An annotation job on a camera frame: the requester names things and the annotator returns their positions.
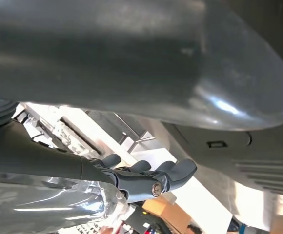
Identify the black carrying case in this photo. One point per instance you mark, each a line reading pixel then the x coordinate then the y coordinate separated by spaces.
pixel 141 223

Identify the white table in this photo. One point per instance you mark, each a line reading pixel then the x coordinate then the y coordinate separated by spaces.
pixel 197 213

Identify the brown cardboard box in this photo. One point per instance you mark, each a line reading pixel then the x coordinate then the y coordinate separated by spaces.
pixel 170 213

